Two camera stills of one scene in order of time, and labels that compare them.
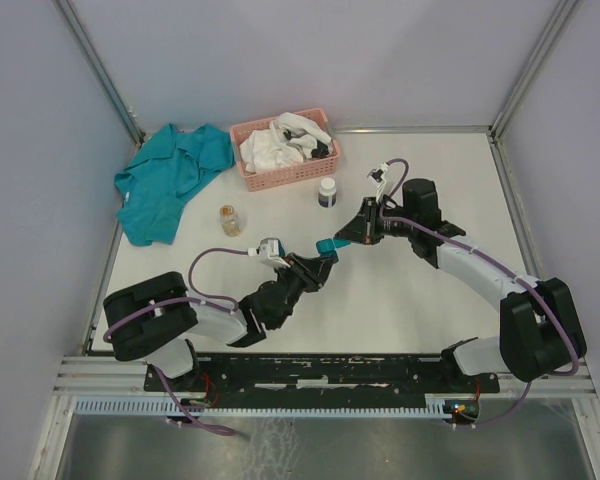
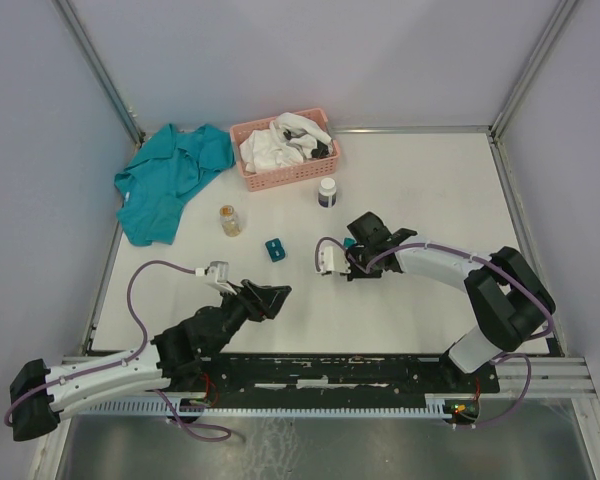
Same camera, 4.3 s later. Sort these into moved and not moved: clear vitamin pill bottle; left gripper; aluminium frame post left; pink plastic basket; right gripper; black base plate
Moved: right gripper; left gripper
Not moved: aluminium frame post left; black base plate; clear vitamin pill bottle; pink plastic basket
